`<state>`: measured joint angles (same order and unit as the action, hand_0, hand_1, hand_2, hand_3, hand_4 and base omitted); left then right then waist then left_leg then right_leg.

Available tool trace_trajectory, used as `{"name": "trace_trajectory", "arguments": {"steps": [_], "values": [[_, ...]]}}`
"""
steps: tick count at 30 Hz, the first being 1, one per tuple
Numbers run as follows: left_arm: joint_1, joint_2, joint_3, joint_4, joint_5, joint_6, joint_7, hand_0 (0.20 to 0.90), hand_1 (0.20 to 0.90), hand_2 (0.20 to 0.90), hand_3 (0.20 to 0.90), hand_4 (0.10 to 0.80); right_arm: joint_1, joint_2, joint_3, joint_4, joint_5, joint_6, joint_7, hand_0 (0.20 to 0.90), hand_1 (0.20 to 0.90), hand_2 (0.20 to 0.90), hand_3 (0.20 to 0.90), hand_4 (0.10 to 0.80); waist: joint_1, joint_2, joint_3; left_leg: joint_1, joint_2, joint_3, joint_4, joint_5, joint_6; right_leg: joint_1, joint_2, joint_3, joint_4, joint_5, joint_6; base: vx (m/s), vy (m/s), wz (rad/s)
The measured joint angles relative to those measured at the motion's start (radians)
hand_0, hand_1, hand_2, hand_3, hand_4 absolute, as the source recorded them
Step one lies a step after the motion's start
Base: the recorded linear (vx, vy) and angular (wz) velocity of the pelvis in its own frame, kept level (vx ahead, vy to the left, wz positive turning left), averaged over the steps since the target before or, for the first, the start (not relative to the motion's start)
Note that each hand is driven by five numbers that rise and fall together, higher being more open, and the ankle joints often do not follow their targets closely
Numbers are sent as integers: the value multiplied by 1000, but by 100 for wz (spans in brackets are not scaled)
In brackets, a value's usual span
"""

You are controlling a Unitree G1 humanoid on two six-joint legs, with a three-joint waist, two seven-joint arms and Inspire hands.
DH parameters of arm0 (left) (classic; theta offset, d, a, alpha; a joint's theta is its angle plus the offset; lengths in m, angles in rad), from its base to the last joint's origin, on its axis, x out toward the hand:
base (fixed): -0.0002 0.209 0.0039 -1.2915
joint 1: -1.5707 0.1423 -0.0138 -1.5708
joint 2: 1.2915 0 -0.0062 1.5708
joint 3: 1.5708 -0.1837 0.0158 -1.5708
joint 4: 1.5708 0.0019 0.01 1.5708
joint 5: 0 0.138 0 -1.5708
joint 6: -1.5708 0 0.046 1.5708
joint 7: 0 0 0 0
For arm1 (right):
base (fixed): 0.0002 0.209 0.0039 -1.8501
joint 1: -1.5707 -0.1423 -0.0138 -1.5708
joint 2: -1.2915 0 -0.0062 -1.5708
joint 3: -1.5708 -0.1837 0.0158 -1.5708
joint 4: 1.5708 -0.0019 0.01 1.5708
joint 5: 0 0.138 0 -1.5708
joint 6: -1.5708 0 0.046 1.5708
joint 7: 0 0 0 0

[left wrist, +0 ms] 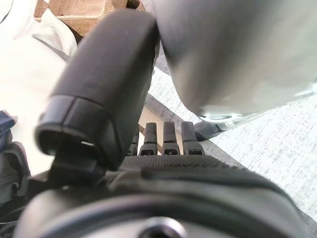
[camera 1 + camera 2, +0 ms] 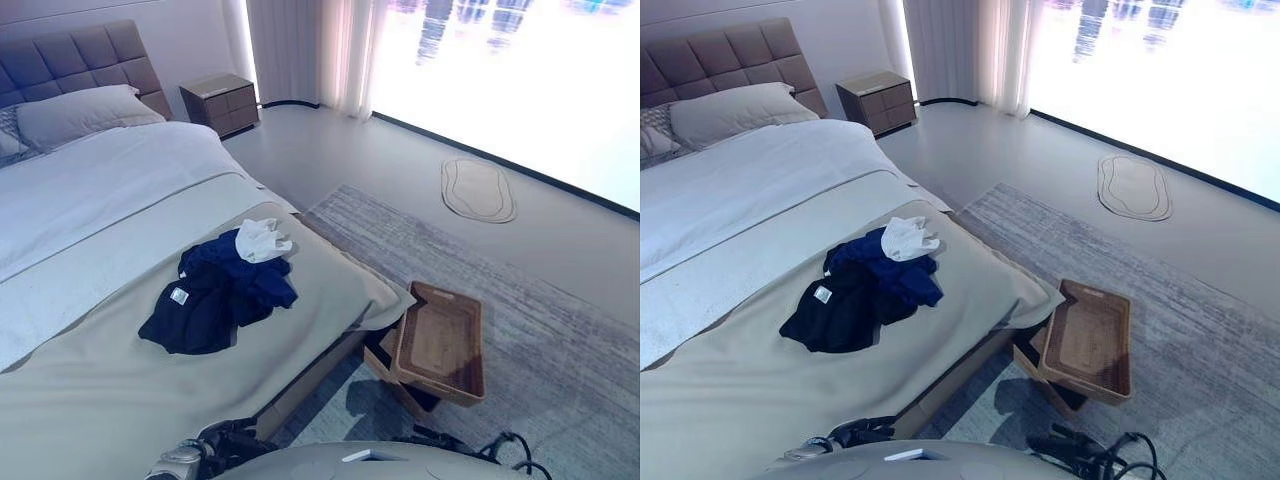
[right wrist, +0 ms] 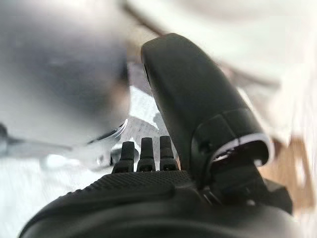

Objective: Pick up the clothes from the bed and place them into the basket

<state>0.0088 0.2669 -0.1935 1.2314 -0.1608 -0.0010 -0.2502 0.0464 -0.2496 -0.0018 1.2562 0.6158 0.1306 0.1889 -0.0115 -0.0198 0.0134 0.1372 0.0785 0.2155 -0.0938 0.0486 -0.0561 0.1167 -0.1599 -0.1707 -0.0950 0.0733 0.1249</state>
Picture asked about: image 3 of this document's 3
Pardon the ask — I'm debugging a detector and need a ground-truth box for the white bed sheet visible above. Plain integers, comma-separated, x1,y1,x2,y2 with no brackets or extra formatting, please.
123,0,317,149

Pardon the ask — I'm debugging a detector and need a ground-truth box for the silver grey robot leg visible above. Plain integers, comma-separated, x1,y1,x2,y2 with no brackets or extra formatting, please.
0,0,133,172

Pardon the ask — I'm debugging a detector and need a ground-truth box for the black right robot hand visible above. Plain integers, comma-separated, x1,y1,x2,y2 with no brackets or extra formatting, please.
19,33,317,238

